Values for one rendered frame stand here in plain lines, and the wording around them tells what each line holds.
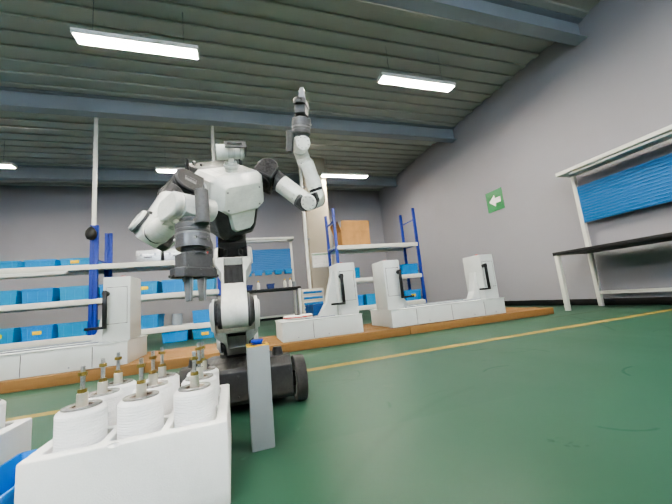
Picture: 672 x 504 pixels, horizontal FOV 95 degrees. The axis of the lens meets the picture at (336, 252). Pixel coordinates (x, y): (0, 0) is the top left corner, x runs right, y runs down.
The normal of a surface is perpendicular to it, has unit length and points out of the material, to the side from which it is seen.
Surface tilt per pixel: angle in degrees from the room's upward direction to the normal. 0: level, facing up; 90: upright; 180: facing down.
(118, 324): 90
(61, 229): 90
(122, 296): 90
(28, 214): 90
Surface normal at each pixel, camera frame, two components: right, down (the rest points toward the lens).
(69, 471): 0.31, -0.17
